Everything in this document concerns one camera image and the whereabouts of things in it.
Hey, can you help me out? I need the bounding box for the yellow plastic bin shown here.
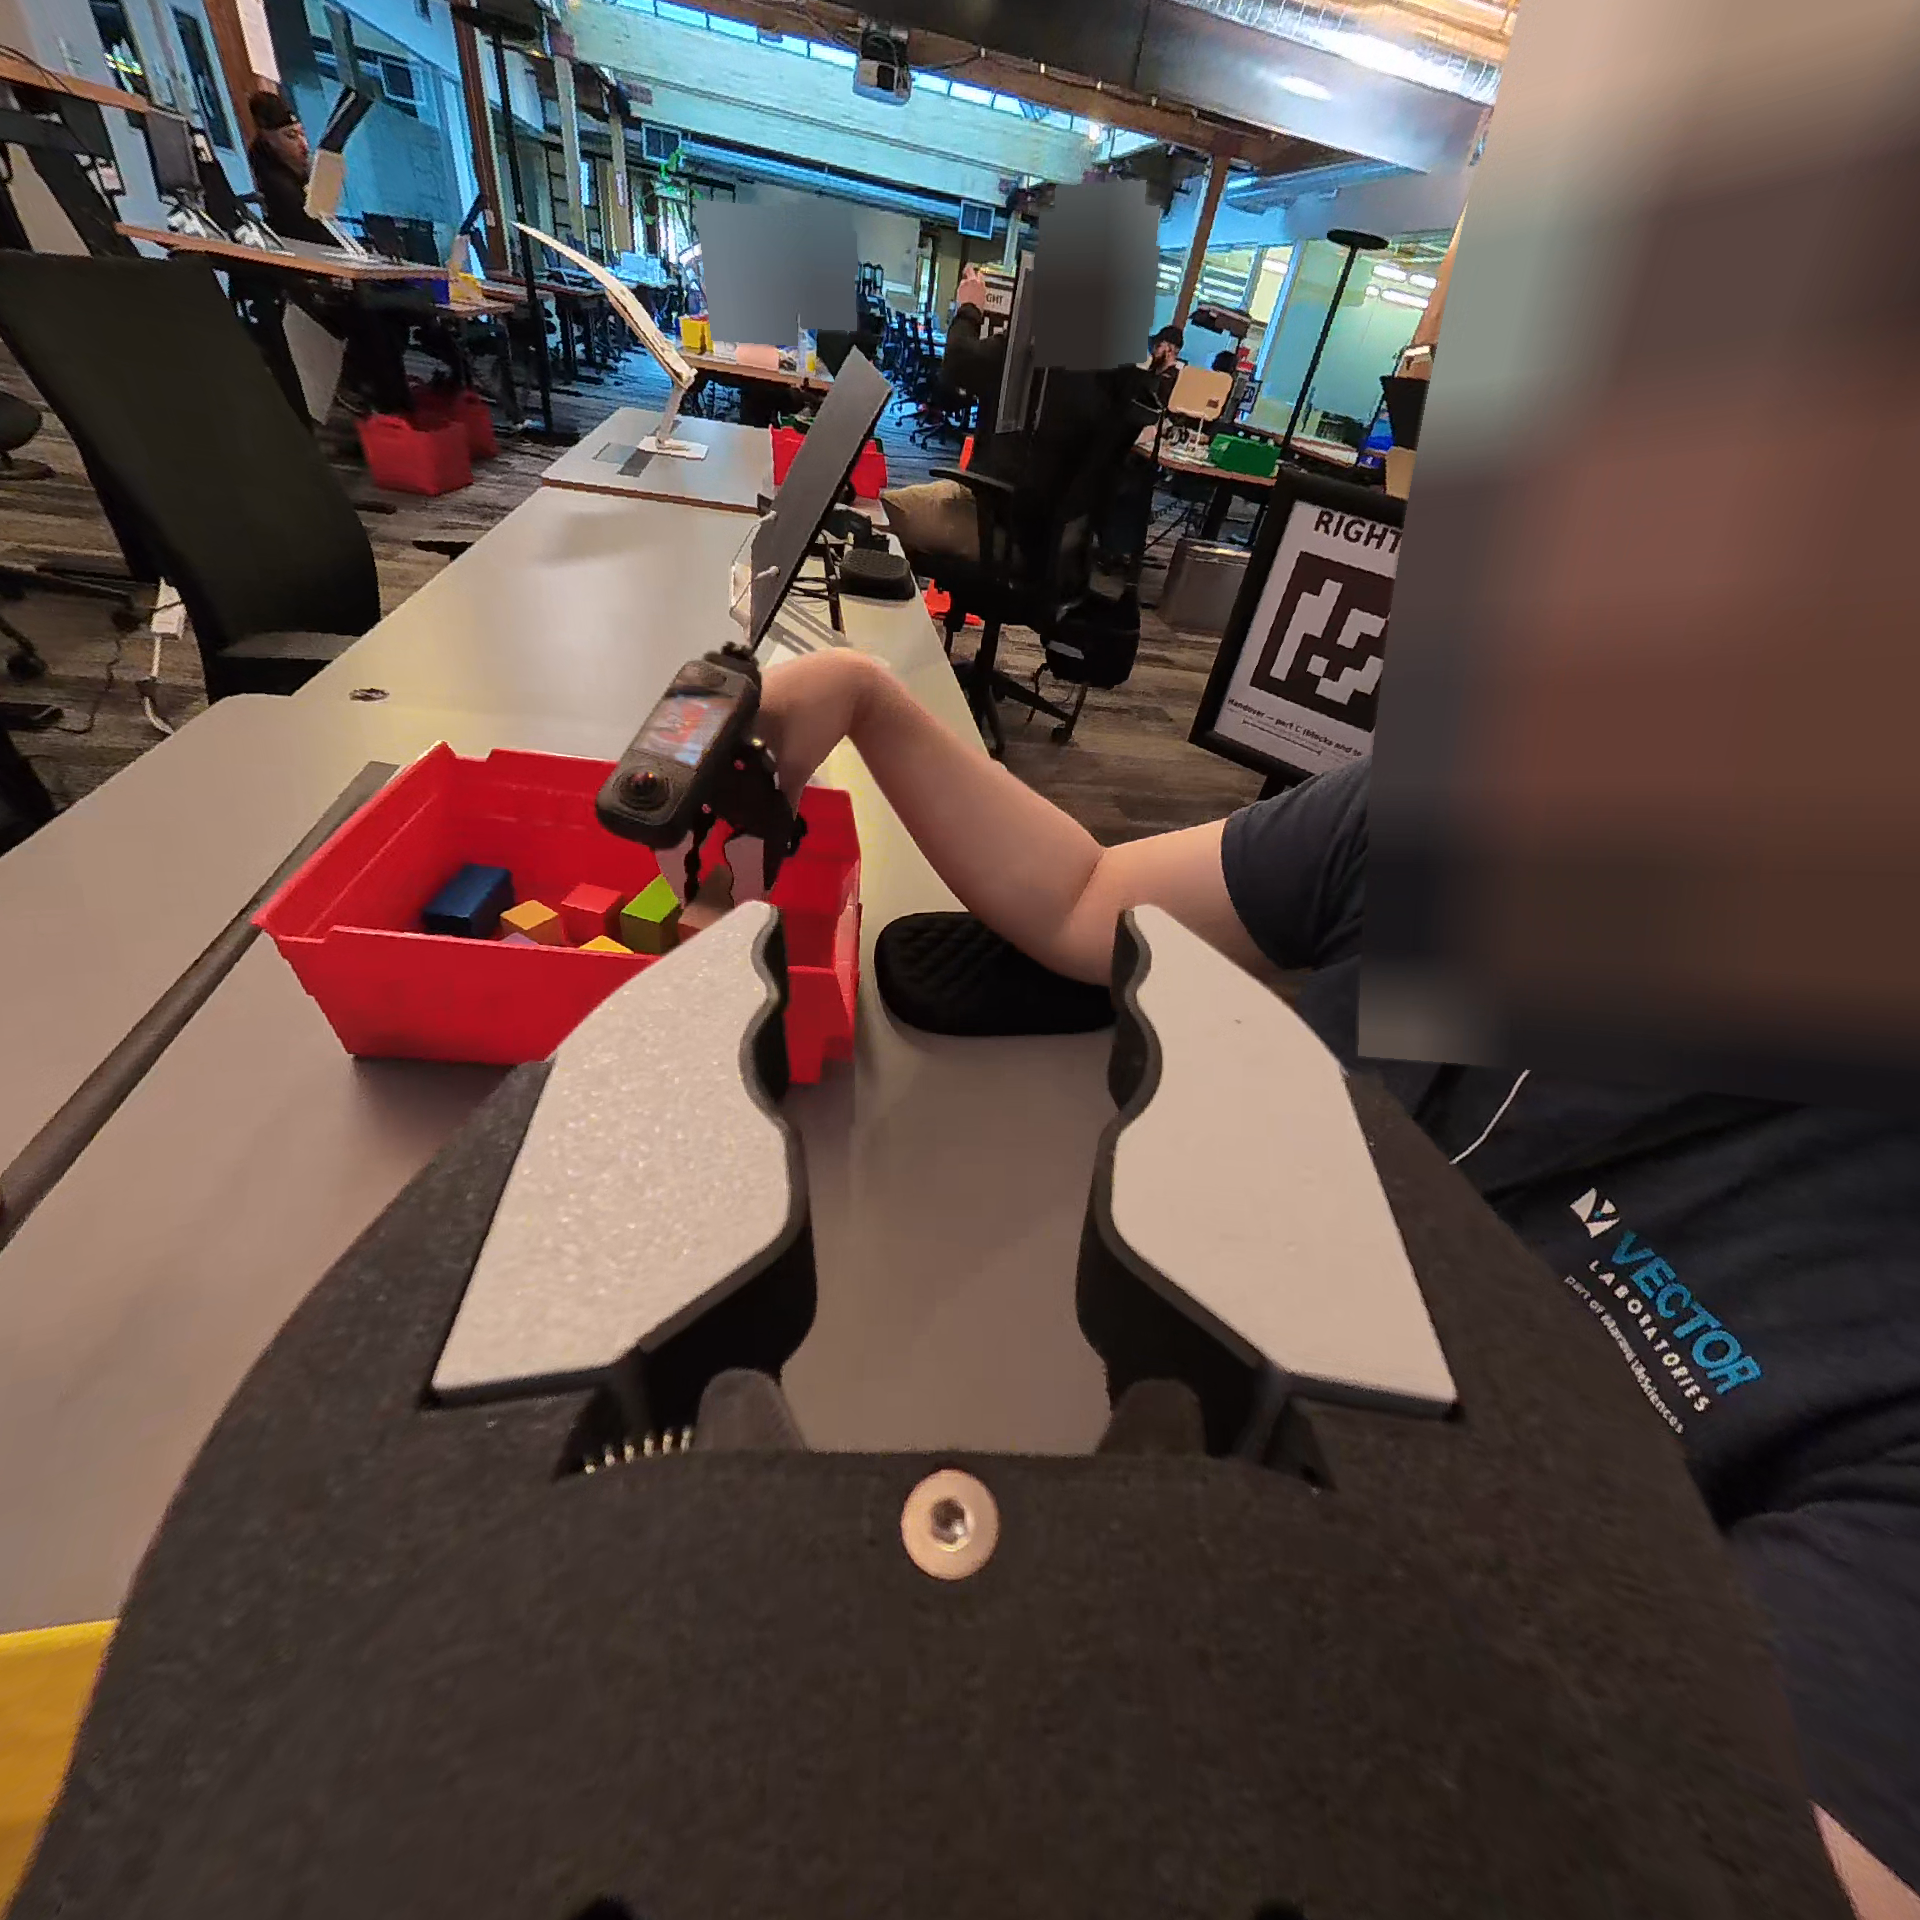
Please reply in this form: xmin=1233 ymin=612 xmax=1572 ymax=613
xmin=0 ymin=1617 xmax=119 ymax=1864

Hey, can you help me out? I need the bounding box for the red plastic bin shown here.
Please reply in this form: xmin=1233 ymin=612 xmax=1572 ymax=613
xmin=252 ymin=743 xmax=867 ymax=1084
xmin=769 ymin=426 xmax=890 ymax=500

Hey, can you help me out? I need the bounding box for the white stand with dark board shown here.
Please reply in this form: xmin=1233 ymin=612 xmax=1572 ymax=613
xmin=730 ymin=349 xmax=897 ymax=658

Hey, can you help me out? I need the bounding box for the red storage box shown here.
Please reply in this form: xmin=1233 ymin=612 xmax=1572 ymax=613
xmin=355 ymin=394 xmax=496 ymax=496

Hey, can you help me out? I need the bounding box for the person's right forearm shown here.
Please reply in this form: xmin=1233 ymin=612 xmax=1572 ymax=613
xmin=818 ymin=676 xmax=1246 ymax=989

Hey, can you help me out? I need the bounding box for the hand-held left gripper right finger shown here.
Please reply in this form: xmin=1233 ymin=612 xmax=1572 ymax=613
xmin=1076 ymin=905 xmax=1461 ymax=1471

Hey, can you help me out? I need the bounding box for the person's right hand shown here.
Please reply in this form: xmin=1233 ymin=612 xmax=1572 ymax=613
xmin=752 ymin=650 xmax=904 ymax=794

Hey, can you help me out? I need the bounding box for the black tripod pole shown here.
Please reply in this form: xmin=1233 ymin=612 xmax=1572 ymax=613
xmin=450 ymin=0 xmax=583 ymax=448

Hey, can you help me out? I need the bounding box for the white tilted sheet stand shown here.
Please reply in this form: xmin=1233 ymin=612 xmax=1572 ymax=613
xmin=513 ymin=223 xmax=709 ymax=460

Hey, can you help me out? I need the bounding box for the white power strip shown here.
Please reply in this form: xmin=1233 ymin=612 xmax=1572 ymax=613
xmin=134 ymin=577 xmax=192 ymax=740

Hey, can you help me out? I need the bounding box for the black office chair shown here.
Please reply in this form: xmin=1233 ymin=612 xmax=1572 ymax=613
xmin=930 ymin=368 xmax=1156 ymax=751
xmin=0 ymin=252 xmax=381 ymax=706

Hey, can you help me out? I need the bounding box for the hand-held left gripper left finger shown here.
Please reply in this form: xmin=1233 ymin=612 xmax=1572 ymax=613
xmin=428 ymin=901 xmax=820 ymax=1463

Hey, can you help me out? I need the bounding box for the black foam pad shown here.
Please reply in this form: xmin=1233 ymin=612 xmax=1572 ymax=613
xmin=874 ymin=909 xmax=1117 ymax=1040

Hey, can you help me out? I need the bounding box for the grey storage box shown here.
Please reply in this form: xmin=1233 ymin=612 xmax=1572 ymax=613
xmin=1162 ymin=535 xmax=1253 ymax=631

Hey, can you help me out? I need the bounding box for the grey board on pole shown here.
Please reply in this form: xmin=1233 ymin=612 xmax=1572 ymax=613
xmin=994 ymin=248 xmax=1039 ymax=437

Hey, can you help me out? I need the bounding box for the framed tag sign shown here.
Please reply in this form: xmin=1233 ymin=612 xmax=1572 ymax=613
xmin=1186 ymin=464 xmax=1409 ymax=786

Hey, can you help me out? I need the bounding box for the black floor lamp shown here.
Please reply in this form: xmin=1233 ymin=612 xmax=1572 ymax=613
xmin=1286 ymin=227 xmax=1388 ymax=452

